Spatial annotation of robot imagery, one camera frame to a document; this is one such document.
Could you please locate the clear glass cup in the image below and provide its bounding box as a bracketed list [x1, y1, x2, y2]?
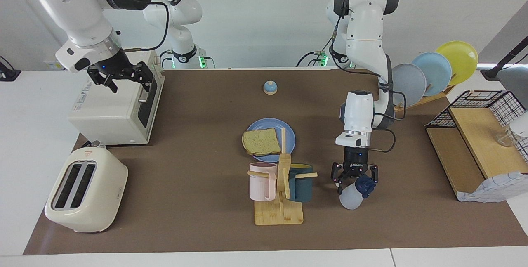
[496, 129, 516, 148]

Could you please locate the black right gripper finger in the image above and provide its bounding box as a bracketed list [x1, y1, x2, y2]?
[87, 72, 118, 93]
[133, 63, 153, 92]

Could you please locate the black clamp base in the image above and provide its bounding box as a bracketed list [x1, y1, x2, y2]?
[0, 56, 21, 82]

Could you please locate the pink mug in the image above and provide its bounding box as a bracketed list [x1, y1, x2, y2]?
[249, 162, 278, 202]

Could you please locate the periwinkle blue plate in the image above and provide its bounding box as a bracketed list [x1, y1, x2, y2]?
[245, 118, 296, 163]

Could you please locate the white bottle with navy cap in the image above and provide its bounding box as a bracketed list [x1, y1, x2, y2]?
[339, 175, 375, 210]

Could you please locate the toasted bread slice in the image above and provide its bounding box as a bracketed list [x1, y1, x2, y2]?
[242, 128, 282, 156]

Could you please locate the wooden plate rack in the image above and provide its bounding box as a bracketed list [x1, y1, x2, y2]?
[394, 85, 456, 113]

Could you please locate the white patterned paper sheet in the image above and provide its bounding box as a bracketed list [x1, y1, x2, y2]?
[510, 110, 528, 137]
[457, 171, 528, 203]

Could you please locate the black arm base cable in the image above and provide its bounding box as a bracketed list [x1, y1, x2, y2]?
[296, 50, 330, 68]

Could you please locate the wooden mug tree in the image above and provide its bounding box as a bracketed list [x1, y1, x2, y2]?
[247, 128, 318, 226]

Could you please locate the brown table mat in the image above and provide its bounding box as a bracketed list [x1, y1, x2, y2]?
[24, 69, 528, 255]

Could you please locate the white toaster oven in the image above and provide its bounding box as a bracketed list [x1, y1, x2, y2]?
[68, 46, 165, 146]

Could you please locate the cream two-slot toaster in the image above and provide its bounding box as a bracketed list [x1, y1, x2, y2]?
[45, 147, 129, 233]

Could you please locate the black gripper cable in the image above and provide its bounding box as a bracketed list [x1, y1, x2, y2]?
[122, 1, 170, 52]
[330, 0, 407, 154]

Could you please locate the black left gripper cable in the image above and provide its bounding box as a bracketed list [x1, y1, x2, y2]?
[330, 0, 407, 154]

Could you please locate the grey plate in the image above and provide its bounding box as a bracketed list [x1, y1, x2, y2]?
[392, 63, 427, 106]

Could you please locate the wooden shelf with wire basket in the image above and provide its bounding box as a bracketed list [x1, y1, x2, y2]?
[425, 90, 528, 202]

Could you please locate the yellow plate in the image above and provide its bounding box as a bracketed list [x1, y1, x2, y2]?
[436, 41, 479, 86]

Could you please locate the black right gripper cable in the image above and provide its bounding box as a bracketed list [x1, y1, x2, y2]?
[122, 1, 170, 52]

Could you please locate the grey rounded object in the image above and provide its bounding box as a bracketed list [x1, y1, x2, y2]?
[501, 65, 528, 109]

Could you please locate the teal mug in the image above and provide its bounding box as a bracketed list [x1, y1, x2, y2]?
[288, 163, 314, 202]

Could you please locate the light blue plate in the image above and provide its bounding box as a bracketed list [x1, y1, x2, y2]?
[412, 52, 452, 96]

